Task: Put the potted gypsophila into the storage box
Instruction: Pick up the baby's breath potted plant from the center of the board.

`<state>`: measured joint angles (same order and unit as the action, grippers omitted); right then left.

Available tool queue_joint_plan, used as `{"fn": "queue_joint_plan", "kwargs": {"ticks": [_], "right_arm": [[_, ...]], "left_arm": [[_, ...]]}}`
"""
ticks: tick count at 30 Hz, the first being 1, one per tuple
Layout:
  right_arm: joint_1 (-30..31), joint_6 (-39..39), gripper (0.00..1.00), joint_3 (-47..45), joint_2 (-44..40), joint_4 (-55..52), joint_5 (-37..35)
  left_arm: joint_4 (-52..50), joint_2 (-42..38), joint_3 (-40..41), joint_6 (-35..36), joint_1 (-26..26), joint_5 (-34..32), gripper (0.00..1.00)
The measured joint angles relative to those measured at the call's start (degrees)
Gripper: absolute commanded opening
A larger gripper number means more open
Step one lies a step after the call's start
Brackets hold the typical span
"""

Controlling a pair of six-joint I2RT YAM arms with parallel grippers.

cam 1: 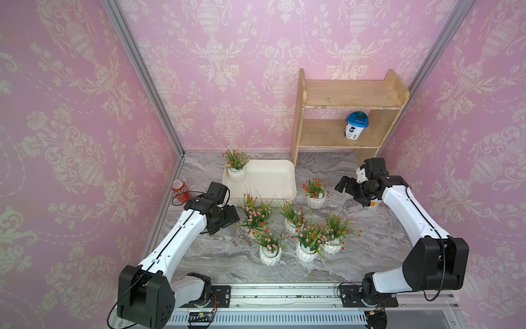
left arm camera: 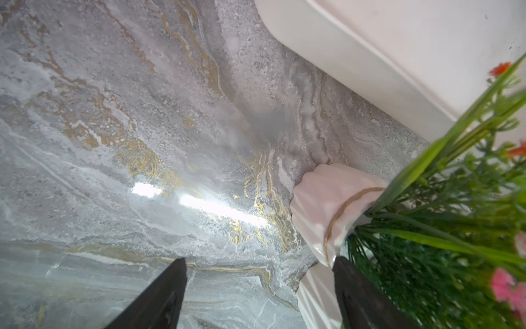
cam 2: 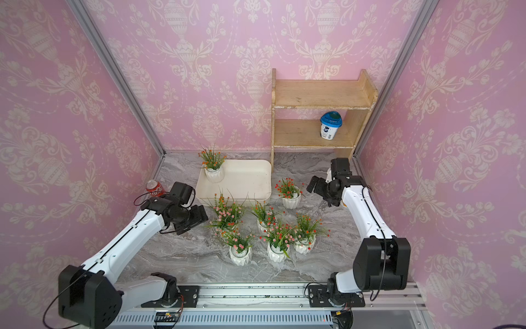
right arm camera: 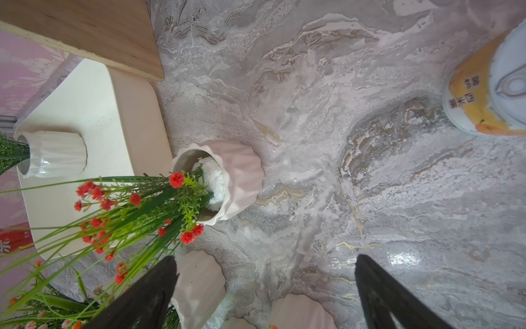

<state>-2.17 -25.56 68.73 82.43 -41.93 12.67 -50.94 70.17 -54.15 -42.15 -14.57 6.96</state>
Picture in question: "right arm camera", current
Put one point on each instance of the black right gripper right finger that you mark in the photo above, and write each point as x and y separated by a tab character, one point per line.
384	300

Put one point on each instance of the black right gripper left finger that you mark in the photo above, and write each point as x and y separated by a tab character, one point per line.
145	304

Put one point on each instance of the red flower white pot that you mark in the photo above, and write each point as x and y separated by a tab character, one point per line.
211	181

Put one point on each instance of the orange flower white pot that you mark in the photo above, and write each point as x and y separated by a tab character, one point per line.
44	154

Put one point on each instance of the cream plastic storage box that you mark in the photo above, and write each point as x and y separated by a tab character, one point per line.
118	116

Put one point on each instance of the red pink flower pot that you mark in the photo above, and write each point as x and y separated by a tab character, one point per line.
198	292

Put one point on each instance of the red flower front pot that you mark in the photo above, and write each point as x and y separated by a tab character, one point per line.
237	323

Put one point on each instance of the wooden two-tier shelf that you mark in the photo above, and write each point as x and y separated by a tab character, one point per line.
118	34

